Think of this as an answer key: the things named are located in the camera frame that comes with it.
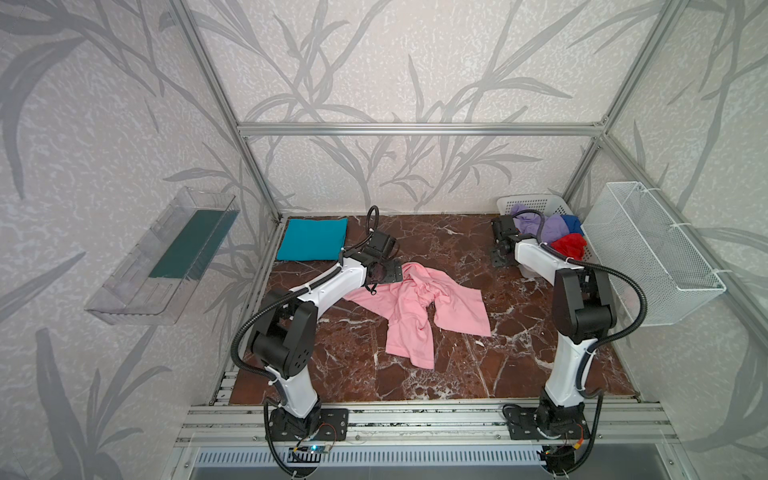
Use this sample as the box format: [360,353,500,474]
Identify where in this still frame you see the pink t-shirt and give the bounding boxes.
[344,262,491,370]

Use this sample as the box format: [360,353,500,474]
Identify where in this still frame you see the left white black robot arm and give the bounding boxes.
[230,230,402,422]

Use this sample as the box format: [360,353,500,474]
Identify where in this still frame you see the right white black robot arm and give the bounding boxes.
[491,215,616,440]

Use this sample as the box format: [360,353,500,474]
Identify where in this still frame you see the purple t-shirt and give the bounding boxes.
[510,204,570,243]

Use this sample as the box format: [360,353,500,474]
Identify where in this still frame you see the white plastic laundry basket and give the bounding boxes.
[496,194,595,284]

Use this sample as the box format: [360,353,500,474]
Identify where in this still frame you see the red t-shirt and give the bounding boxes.
[550,233,587,261]

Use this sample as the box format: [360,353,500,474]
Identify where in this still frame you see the blue t-shirt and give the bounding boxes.
[561,215,584,236]

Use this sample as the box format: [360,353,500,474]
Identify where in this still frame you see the folded teal t-shirt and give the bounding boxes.
[276,219,348,262]

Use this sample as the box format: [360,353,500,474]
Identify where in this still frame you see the green mat in shelf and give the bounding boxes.
[149,210,239,281]

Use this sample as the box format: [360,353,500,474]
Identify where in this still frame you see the green circuit board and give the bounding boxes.
[291,443,334,462]

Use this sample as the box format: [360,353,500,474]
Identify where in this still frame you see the left black corrugated cable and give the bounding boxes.
[230,205,382,478]

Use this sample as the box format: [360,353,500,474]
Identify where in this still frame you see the black corrugated cable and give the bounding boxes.
[230,205,382,478]
[509,208,649,475]

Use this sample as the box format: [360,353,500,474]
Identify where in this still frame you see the white wire mesh basket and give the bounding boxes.
[582,181,726,327]

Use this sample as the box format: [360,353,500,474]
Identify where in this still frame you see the right black corrugated cable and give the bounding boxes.
[509,208,649,475]

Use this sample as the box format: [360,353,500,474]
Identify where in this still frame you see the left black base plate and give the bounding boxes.
[267,408,350,442]

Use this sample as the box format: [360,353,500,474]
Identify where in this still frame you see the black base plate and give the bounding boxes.
[502,404,591,442]
[267,408,350,442]

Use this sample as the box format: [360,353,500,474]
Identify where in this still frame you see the aluminium frame profile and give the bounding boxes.
[167,0,768,343]

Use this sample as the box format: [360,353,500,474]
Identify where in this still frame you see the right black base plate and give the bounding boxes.
[502,404,591,442]

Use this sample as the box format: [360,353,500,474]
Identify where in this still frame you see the clear plastic wall shelf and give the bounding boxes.
[85,187,240,326]

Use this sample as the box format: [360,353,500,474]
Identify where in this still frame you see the aluminium mounting rail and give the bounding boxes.
[174,397,681,447]

